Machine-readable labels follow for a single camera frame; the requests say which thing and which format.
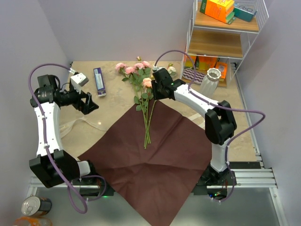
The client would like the purple toothpaste box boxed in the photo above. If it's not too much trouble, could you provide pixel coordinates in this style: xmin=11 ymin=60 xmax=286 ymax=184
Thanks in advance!
xmin=93 ymin=67 xmax=106 ymax=97

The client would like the orange plastic bottle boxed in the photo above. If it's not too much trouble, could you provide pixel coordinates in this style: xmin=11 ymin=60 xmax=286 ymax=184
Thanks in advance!
xmin=13 ymin=217 xmax=53 ymax=226

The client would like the teal box top shelf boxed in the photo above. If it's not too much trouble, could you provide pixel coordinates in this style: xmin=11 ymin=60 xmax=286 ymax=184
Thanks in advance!
xmin=233 ymin=3 xmax=257 ymax=22

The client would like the pink rose bouquet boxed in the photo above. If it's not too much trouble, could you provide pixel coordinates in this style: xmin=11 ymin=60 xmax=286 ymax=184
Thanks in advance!
xmin=115 ymin=56 xmax=156 ymax=148

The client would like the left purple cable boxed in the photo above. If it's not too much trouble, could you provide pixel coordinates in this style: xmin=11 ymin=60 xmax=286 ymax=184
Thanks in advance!
xmin=28 ymin=63 xmax=107 ymax=214

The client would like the small orange packet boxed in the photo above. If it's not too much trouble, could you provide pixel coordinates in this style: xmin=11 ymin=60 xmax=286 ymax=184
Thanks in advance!
xmin=215 ymin=61 xmax=228 ymax=79

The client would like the beige printed ribbon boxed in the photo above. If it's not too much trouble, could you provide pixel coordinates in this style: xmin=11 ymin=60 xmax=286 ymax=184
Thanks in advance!
xmin=58 ymin=113 xmax=213 ymax=139

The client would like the green sponge stack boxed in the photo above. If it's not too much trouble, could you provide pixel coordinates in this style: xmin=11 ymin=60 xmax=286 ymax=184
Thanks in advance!
xmin=226 ymin=11 xmax=236 ymax=24

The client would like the orange box bottom shelf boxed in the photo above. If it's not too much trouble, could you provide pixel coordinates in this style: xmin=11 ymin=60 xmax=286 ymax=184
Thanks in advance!
xmin=184 ymin=55 xmax=218 ymax=71

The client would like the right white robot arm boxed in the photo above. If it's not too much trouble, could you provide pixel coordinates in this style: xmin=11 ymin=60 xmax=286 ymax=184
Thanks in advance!
xmin=151 ymin=66 xmax=237 ymax=186

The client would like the orange box shelf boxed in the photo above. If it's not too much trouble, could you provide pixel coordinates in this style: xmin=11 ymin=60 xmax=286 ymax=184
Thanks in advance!
xmin=200 ymin=0 xmax=235 ymax=24
xmin=184 ymin=55 xmax=218 ymax=71

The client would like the white wire shelf rack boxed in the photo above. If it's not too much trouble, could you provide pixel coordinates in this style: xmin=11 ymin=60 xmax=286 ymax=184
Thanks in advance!
xmin=184 ymin=0 xmax=269 ymax=87

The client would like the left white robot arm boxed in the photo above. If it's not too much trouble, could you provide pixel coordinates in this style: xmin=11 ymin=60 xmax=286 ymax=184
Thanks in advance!
xmin=29 ymin=73 xmax=99 ymax=188

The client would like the red wrapping paper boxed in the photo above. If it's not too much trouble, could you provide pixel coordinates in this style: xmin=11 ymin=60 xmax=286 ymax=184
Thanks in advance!
xmin=79 ymin=101 xmax=212 ymax=226

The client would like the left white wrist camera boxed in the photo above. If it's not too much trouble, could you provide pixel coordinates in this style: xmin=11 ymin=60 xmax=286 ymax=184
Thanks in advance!
xmin=70 ymin=73 xmax=89 ymax=94

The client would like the silver top tin can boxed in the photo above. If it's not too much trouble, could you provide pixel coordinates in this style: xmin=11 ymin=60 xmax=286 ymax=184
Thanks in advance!
xmin=21 ymin=196 xmax=52 ymax=217

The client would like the aluminium rail frame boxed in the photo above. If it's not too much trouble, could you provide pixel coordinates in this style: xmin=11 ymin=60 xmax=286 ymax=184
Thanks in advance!
xmin=28 ymin=150 xmax=289 ymax=226

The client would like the orange box top shelf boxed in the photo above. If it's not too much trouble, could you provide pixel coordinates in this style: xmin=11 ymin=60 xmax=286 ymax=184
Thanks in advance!
xmin=200 ymin=0 xmax=235 ymax=24

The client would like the white ribbed vase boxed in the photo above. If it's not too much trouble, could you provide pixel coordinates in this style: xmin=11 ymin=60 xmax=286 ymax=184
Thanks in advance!
xmin=200 ymin=68 xmax=221 ymax=98

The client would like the purple wavy pattern cloth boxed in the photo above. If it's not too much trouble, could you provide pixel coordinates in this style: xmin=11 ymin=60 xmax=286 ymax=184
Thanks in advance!
xmin=182 ymin=68 xmax=206 ymax=84

